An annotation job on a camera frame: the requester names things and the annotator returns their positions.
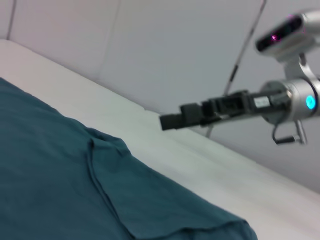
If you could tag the blue shirt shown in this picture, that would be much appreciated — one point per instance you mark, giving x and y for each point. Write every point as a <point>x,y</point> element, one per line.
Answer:
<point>62,175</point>

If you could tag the silver elbow plug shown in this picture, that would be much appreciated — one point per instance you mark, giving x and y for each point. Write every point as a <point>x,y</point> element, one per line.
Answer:
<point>301,136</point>

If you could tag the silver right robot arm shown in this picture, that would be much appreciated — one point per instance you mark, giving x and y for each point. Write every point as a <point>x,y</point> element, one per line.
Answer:
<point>297,100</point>

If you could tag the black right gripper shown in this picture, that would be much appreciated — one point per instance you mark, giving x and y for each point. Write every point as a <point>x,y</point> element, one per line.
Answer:
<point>240,105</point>

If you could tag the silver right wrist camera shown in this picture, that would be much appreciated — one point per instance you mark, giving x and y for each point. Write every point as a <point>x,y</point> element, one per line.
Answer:
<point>285,35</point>

